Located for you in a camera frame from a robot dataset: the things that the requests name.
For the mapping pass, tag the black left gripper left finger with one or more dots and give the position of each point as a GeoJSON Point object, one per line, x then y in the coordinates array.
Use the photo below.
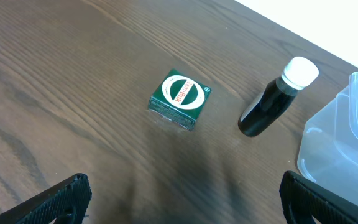
{"type": "Point", "coordinates": [64, 203]}

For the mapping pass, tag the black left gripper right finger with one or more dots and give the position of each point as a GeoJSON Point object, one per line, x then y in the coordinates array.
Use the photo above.
{"type": "Point", "coordinates": [305, 202]}

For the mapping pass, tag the dark bottle white cap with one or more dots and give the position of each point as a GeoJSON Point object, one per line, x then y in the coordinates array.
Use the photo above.
{"type": "Point", "coordinates": [278, 95]}

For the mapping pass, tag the green Zam-Buk ointment box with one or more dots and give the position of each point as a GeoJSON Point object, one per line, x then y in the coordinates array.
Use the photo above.
{"type": "Point", "coordinates": [179, 99]}

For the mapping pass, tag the clear plastic container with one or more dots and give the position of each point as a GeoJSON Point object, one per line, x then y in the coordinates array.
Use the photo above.
{"type": "Point", "coordinates": [328, 153]}

